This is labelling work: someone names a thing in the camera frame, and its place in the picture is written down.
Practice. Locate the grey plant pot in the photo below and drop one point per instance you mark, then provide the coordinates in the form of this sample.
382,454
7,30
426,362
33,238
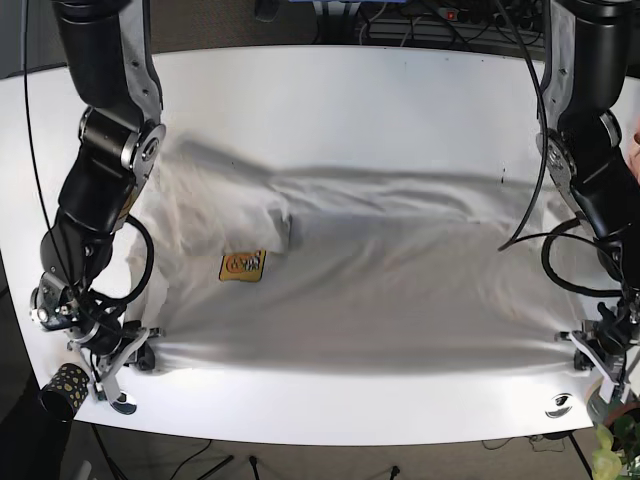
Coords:
606,413

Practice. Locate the silver table grommet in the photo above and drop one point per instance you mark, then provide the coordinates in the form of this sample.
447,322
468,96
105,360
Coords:
124,404
559,405

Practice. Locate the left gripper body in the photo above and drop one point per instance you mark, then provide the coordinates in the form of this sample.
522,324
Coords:
601,347

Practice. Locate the green potted plant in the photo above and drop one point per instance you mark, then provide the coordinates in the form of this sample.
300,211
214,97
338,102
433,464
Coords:
617,454

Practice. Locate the left silver table grommet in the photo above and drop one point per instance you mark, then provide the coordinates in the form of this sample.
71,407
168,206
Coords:
124,404

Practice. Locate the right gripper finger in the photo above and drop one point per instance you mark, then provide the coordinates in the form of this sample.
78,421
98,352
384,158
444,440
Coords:
144,359

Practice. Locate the white graphic print T-shirt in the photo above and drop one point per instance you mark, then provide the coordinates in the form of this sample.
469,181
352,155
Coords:
344,270

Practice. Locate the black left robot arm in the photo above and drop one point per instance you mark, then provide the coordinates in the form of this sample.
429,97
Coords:
586,46

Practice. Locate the right silver table grommet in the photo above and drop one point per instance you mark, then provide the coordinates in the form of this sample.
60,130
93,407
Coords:
559,405

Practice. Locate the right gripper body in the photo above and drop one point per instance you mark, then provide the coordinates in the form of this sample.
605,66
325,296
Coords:
106,354

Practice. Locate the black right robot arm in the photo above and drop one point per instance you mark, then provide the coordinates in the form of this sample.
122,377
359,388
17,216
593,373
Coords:
107,48

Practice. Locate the black dotted cup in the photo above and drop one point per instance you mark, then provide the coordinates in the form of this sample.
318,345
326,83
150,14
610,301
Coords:
65,393

